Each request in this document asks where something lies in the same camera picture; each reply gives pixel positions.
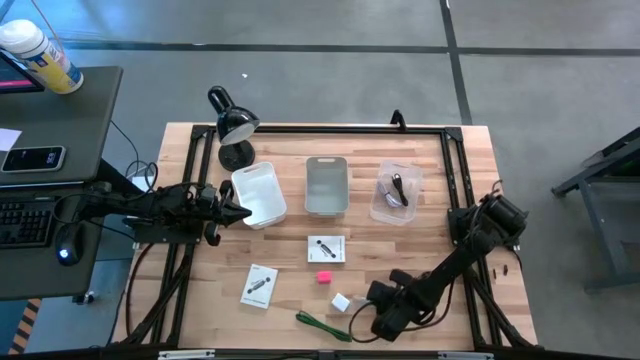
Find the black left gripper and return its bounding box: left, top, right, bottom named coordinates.
left=198, top=180, right=253, bottom=246

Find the white wall charger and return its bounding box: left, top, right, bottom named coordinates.
left=330, top=292, right=352, bottom=314

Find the green cable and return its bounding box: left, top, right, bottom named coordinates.
left=295, top=310, right=354, bottom=344

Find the lavender cable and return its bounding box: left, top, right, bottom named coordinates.
left=377, top=179, right=404, bottom=209

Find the white plastic bin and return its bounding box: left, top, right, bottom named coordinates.
left=230, top=160, right=288, bottom=231

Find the clear plastic bin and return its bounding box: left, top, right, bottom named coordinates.
left=369, top=159, right=424, bottom=227

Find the grey plastic bin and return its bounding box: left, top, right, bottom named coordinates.
left=304, top=155, right=350, bottom=218

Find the white card lower left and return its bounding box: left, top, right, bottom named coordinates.
left=239, top=263, right=279, bottom=310

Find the black desk lamp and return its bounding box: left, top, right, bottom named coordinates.
left=207, top=85, right=261, bottom=173

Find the white power box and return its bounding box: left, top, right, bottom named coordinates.
left=127, top=160, right=157, bottom=194

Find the black computer mouse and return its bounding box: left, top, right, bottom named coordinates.
left=54, top=221, right=85, bottom=267

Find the dark grey computer desk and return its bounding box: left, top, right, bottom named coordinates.
left=0, top=64, right=146, bottom=302

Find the black smartphone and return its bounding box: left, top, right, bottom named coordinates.
left=0, top=145, right=67, bottom=174

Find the black keyboard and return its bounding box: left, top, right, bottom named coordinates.
left=0, top=195, right=64, bottom=250

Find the dark metal cart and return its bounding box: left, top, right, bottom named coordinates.
left=551, top=125, right=640, bottom=294

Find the white paper note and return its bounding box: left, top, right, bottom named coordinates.
left=0, top=127, right=23, bottom=152

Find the white spray bottle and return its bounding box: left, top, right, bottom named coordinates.
left=0, top=18, right=85, bottom=95

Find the black desk monitor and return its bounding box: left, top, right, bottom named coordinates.
left=0, top=48, right=46, bottom=95

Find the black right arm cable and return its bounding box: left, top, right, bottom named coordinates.
left=347, top=299, right=382, bottom=344

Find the silver aluminium bracket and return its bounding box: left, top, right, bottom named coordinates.
left=438, top=351, right=495, bottom=360
left=157, top=348, right=217, bottom=360

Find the black aluminium table frame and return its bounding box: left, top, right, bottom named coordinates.
left=107, top=123, right=539, bottom=360

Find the black frame hook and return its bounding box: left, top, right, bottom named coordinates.
left=389, top=108, right=409, bottom=132

